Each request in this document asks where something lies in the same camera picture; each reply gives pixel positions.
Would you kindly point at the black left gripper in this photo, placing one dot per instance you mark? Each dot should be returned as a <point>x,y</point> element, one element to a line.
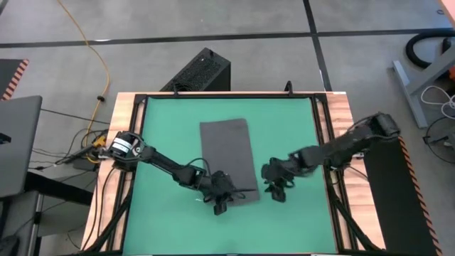
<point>218,186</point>

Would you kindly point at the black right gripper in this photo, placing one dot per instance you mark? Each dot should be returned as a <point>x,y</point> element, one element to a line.
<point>279,170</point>

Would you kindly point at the grey towel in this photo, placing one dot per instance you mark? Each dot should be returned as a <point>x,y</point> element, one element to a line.
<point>227,153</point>

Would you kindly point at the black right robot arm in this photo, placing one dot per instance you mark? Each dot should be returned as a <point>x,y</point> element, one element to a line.
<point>348,142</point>

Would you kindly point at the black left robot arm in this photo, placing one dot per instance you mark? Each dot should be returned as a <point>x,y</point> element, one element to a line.
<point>167,165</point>

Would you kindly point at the green table mat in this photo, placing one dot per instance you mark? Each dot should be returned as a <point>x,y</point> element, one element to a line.
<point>284,124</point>

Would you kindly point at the large black orange-striped floor mat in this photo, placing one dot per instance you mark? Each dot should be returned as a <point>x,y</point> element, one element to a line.
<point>391,206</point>

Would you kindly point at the black perforated computer tower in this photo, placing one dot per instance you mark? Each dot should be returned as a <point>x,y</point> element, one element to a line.
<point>202,71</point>

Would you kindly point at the wooden table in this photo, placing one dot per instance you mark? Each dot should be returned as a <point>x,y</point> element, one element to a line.
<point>122,106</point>

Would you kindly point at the grey metal desk leg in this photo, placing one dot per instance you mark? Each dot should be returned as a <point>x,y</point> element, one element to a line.
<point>409,94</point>

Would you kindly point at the small black orange-striped floor mat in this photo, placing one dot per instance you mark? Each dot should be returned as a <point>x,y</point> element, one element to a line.
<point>7,74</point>

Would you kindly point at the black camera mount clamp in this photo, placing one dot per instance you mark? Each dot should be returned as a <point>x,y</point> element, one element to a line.
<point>288,87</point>

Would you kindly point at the black metal table frame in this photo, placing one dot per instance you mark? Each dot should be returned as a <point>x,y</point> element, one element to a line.
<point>231,95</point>

